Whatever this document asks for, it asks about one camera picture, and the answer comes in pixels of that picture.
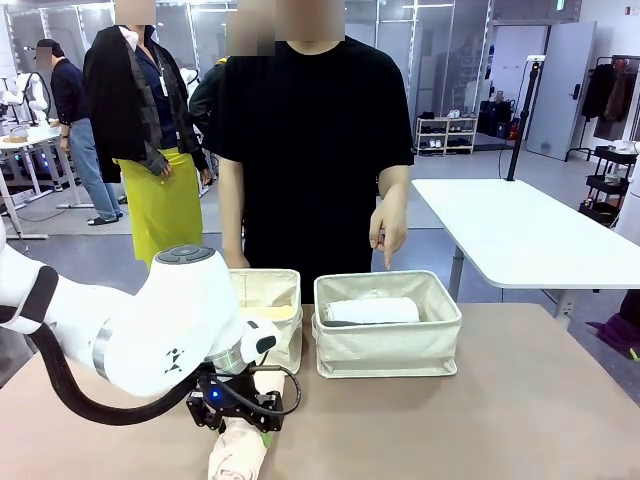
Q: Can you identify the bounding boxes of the grey door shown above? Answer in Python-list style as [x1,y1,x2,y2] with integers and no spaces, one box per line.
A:
[527,20,599,161]

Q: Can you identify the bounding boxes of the yellow towel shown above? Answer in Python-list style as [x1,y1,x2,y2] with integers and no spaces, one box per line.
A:
[239,302,297,322]

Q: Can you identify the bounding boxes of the bystander in dark jacket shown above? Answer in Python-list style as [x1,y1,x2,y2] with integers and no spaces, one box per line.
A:
[188,55,231,151]

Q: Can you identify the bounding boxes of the black tripod pole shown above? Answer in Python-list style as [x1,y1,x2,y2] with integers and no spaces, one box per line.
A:
[505,55,546,182]

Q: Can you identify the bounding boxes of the clothes rack with dark coats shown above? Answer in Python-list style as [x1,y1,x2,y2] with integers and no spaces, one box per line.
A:
[564,54,640,164]

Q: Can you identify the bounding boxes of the cream fabric basket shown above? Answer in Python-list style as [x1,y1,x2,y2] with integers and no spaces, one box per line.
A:
[312,269,464,379]
[227,268,304,376]

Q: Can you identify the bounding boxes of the white folding table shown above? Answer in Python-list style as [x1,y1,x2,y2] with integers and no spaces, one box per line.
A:
[410,178,640,326]

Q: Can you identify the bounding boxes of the purple cloth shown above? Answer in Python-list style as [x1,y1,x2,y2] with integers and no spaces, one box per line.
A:
[587,289,640,361]

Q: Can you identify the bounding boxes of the person's left forearm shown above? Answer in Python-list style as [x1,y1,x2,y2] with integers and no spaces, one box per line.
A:
[377,163,412,209]

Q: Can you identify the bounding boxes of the black utility cart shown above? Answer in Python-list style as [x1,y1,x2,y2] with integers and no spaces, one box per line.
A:
[578,144,640,229]

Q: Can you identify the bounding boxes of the person in black t-shirt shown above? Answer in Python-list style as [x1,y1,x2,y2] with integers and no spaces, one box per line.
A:
[209,34,416,304]

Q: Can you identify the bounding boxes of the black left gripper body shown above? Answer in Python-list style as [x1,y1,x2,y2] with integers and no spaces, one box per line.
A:
[198,372,260,417]

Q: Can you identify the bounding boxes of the white work desk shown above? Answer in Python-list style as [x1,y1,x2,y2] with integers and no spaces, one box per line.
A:
[0,122,86,241]

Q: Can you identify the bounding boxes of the white towel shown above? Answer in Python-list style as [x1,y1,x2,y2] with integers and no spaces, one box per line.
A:
[324,297,421,325]

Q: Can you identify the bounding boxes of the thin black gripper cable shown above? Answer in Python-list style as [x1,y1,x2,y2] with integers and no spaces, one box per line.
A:
[247,366,304,417]

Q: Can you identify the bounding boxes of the wooden shoe rack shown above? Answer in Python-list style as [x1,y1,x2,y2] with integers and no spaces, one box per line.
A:
[415,109,480,156]

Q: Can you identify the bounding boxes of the small white background robot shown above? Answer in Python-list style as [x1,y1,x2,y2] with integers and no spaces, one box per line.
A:
[0,71,51,126]

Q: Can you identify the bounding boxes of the man in dark shirt, jeans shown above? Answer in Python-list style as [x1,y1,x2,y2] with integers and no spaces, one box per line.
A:
[33,38,124,226]

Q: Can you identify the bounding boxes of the black luggage bags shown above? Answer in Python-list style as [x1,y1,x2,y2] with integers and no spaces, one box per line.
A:
[477,98,521,140]

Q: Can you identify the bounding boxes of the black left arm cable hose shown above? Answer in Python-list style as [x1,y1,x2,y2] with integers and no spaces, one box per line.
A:
[29,323,204,427]

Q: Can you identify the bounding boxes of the person's right forearm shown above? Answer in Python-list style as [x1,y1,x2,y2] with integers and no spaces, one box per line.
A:
[218,157,250,257]

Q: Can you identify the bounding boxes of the pink towel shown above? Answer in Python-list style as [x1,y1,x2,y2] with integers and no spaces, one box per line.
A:
[207,372,287,480]

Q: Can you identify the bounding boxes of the person's left hand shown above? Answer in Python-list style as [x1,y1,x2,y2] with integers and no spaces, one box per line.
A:
[368,199,410,272]

